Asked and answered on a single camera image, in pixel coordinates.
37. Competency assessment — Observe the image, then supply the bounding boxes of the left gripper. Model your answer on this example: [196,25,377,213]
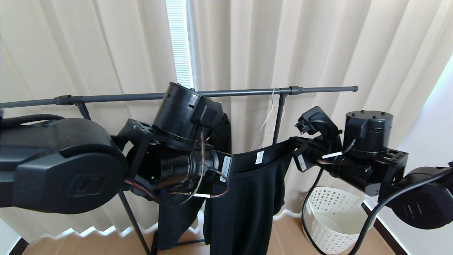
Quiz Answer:
[157,150,234,186]

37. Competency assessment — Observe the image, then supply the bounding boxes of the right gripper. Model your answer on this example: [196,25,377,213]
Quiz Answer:
[292,136,376,193]

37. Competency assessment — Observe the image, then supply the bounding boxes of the black shorts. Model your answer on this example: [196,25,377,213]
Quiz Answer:
[156,113,233,251]

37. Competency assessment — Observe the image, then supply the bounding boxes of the black garment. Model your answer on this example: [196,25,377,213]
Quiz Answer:
[203,137,297,255]

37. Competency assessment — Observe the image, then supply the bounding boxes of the pink clothes hanger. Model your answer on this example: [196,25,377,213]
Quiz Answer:
[251,88,286,149]

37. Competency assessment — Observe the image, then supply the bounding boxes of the white laundry basket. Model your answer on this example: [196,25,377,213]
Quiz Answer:
[302,186,378,255]

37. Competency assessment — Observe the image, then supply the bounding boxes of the black clothes rack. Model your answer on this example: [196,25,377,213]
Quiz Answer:
[0,85,359,255]

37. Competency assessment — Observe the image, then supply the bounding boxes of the beige curtain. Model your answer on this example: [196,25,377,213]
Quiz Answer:
[0,0,199,243]
[186,0,453,227]

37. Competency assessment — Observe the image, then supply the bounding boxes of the window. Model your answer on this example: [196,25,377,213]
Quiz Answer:
[166,0,195,90]

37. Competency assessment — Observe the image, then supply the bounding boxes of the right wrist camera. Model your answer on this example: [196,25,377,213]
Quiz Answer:
[294,106,343,143]

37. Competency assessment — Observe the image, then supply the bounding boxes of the black cable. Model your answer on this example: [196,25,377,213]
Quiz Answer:
[301,166,453,255]
[0,114,67,127]

